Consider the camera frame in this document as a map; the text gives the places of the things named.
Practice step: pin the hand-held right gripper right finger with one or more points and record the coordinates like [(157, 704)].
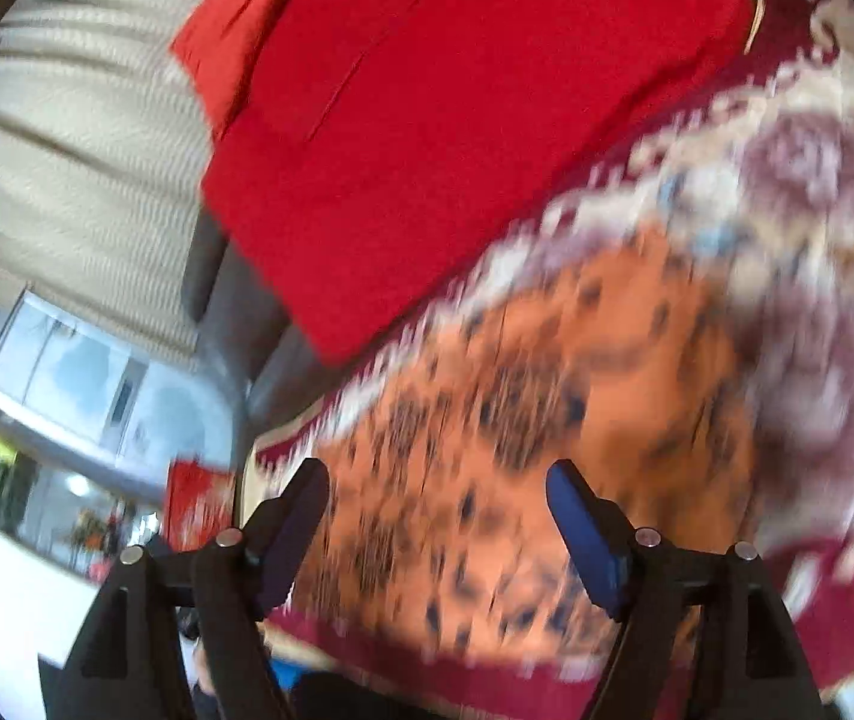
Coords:
[(586, 526)]

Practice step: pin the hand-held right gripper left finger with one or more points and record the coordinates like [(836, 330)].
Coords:
[(290, 521)]

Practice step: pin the orange floral shirt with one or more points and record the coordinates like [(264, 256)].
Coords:
[(532, 390)]

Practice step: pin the red gift bag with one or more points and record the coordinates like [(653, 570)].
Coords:
[(194, 502)]

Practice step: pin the dark leather sofa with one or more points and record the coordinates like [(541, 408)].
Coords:
[(247, 345)]

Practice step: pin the white glossy cabinet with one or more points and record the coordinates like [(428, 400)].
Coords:
[(60, 375)]

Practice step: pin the floral printed blanket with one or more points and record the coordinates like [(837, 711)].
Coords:
[(809, 240)]

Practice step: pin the cream dotted curtain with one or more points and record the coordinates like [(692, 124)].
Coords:
[(82, 165)]

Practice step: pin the red folded blanket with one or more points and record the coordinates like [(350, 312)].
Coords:
[(434, 127)]

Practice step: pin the red satin pillow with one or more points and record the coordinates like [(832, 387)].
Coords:
[(224, 37)]

